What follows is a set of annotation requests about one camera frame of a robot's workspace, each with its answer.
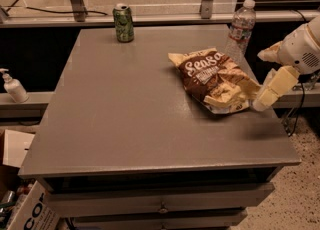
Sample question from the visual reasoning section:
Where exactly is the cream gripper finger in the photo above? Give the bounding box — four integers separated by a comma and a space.
252, 66, 300, 111
257, 41, 282, 64

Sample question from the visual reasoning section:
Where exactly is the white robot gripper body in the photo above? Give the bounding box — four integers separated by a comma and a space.
279, 23, 320, 75

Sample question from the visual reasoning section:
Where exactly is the brown sea salt chip bag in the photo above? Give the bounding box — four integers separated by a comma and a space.
168, 48, 260, 114

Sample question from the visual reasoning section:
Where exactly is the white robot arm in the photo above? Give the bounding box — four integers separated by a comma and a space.
252, 16, 320, 111

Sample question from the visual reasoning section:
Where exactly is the clear plastic water bottle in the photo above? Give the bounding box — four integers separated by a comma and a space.
225, 0, 256, 65

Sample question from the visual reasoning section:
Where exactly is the white pump dispenser bottle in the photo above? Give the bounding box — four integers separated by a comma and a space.
0, 68, 29, 103

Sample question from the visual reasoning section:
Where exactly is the green soda can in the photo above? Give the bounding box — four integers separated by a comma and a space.
113, 3, 134, 43

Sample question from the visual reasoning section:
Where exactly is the grey drawer cabinet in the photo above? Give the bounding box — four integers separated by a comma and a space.
20, 25, 300, 230

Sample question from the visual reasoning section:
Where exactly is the upper drawer round knob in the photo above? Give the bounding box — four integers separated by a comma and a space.
158, 206, 168, 214

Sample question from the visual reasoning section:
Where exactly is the white cardboard box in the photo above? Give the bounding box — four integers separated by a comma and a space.
0, 130, 59, 230

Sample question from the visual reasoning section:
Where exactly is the metal railing frame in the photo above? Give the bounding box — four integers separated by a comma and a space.
0, 0, 320, 29

